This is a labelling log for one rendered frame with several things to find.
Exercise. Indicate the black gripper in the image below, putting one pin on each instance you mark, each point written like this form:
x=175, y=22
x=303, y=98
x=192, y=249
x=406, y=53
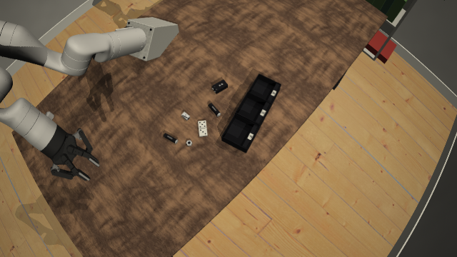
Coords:
x=65, y=144

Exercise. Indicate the black rack of three bins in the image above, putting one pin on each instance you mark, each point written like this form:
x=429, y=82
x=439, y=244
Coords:
x=250, y=114

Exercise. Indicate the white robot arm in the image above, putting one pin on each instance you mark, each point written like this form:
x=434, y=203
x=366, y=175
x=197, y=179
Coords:
x=17, y=42

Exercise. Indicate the white domino tile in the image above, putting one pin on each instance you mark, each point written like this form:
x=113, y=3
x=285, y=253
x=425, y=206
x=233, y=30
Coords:
x=202, y=128

